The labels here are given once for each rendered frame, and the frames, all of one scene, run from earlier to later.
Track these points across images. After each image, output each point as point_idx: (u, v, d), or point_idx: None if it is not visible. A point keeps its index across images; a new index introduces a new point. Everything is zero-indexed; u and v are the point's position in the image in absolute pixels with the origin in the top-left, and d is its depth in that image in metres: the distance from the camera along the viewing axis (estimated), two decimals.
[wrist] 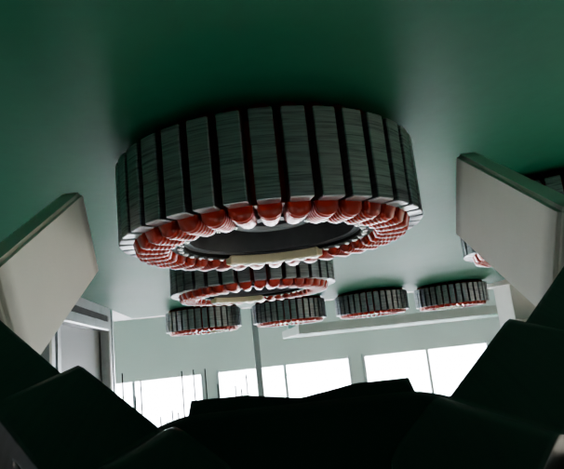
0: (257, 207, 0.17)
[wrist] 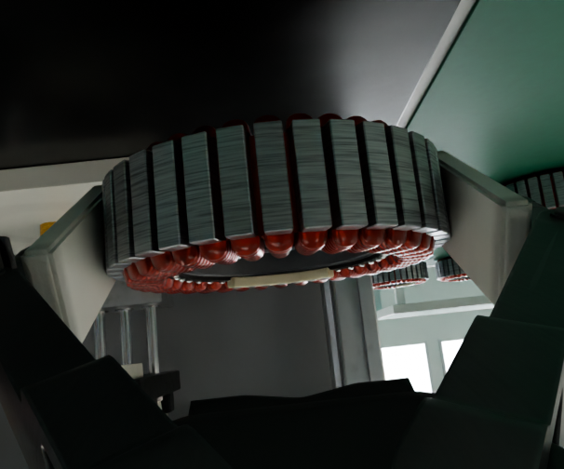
0: (264, 236, 0.14)
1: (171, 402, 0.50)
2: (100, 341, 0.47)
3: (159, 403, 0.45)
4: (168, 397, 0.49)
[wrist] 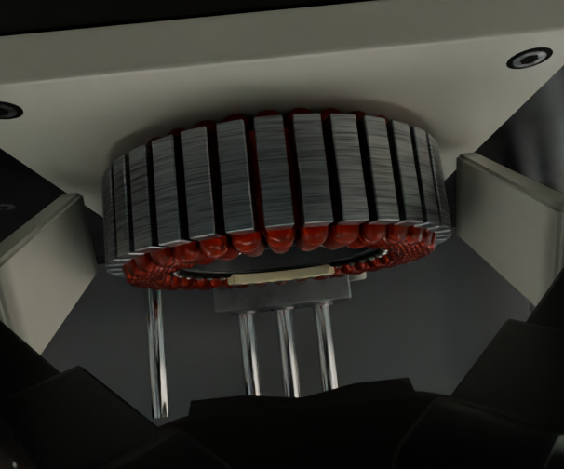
0: (264, 232, 0.14)
1: None
2: (253, 356, 0.32)
3: None
4: None
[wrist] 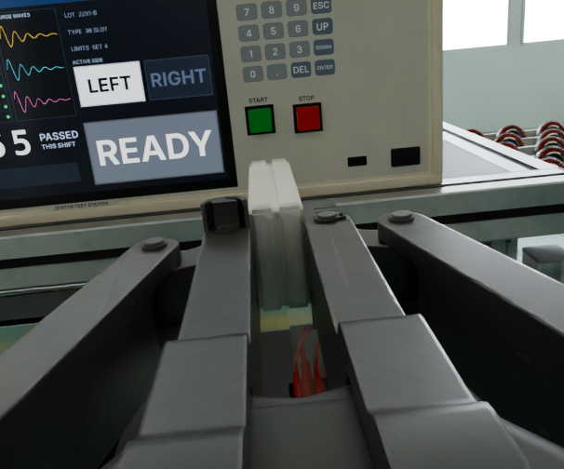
0: None
1: None
2: None
3: None
4: None
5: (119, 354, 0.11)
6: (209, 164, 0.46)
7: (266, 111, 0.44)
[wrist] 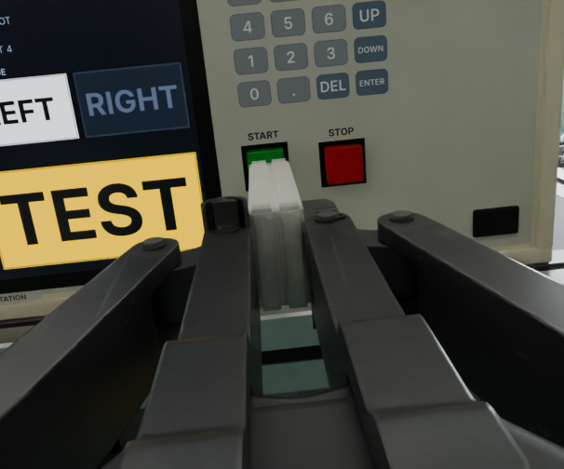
0: None
1: None
2: None
3: None
4: None
5: (119, 354, 0.11)
6: (185, 235, 0.29)
7: (276, 154, 0.27)
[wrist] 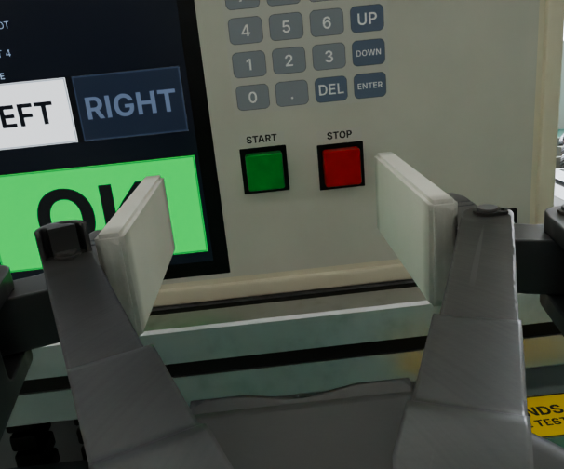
0: None
1: None
2: None
3: None
4: None
5: None
6: (184, 238, 0.29)
7: (275, 156, 0.27)
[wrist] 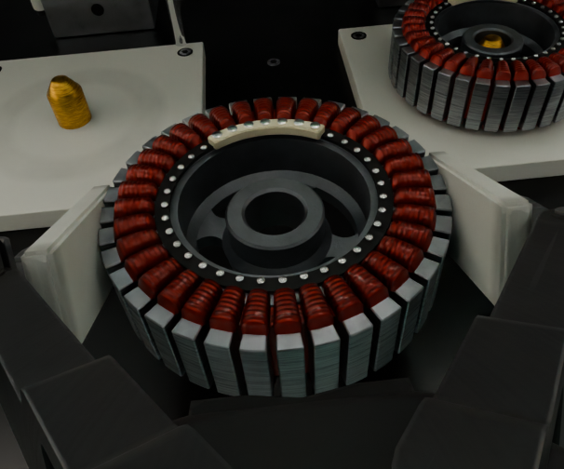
0: (301, 319, 0.15)
1: None
2: None
3: None
4: None
5: None
6: None
7: None
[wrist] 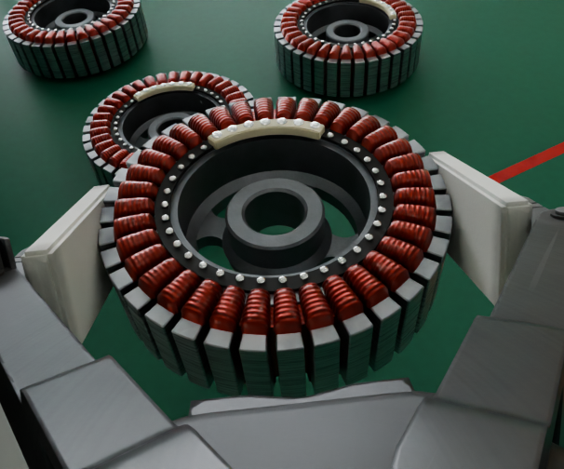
0: (301, 319, 0.15)
1: None
2: None
3: None
4: None
5: None
6: None
7: None
